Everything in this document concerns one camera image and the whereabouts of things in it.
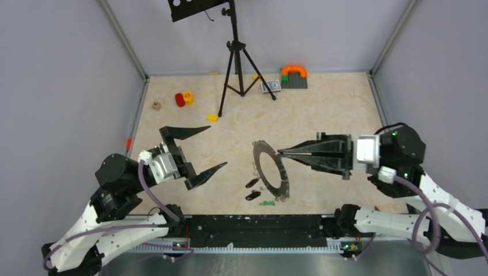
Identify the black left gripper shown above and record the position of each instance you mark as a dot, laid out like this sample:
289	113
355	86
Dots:
186	168

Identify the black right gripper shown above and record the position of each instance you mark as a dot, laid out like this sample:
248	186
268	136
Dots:
341	163

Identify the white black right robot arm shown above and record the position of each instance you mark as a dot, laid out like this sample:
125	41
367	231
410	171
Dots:
392	158

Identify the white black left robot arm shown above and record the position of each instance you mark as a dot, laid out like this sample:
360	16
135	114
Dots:
123	212

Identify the yellow lego brick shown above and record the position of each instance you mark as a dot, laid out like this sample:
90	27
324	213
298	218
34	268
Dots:
212	117

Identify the small wooden block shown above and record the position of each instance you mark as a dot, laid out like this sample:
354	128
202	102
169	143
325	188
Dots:
156	105

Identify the red plastic cylinder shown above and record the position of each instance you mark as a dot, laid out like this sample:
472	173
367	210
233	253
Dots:
180	100

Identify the yellow plastic cylinder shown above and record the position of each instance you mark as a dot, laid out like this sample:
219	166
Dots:
188	97

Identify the black plastic key tag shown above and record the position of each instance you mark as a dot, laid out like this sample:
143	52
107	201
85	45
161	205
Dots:
252	182

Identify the grey lego baseplate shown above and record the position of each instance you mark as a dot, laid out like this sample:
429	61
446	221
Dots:
295	82

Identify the blue playing card box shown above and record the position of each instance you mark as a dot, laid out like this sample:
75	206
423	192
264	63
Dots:
274	85

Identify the orange plastic arch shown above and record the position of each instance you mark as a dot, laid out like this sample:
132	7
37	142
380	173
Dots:
294	69

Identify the black tripod stand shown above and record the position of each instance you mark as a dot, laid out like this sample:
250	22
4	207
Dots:
236	48

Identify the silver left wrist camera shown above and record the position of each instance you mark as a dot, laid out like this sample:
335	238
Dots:
161	163

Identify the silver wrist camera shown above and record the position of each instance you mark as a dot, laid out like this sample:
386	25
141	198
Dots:
366	157
161	163

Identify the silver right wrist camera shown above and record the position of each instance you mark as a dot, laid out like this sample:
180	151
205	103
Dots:
366	157

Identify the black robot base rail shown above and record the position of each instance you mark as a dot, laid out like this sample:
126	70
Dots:
268	233

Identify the black perforated mount plate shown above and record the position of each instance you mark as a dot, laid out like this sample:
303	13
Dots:
183	8

